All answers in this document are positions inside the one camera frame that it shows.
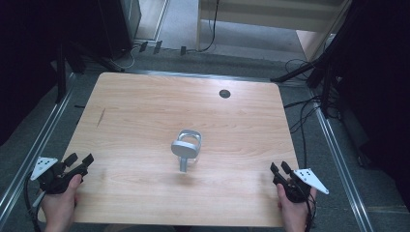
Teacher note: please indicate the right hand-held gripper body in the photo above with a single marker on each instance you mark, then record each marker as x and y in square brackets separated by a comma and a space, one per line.
[298, 187]

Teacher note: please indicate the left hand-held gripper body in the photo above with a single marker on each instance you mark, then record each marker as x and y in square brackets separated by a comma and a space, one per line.
[54, 180]

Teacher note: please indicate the person's left hand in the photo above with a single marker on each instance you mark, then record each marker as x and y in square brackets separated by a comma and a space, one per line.
[61, 206]

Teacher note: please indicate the person's right hand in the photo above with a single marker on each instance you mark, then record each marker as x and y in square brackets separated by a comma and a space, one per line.
[295, 214]

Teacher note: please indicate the black metal stand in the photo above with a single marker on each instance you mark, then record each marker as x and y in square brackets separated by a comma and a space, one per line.
[61, 74]
[322, 74]

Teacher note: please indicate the black round table grommet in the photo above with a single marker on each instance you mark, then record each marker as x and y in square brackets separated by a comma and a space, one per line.
[224, 93]

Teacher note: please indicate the dark curtain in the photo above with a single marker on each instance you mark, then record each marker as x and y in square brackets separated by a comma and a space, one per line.
[29, 64]
[380, 96]

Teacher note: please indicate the black cabinet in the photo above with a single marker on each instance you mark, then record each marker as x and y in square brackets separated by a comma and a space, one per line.
[121, 25]

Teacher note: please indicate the aluminium floor rail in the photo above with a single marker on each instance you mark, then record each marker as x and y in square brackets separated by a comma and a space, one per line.
[341, 167]
[35, 151]

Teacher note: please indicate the white wooden shelf frame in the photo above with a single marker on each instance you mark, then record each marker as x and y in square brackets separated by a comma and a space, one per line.
[257, 16]

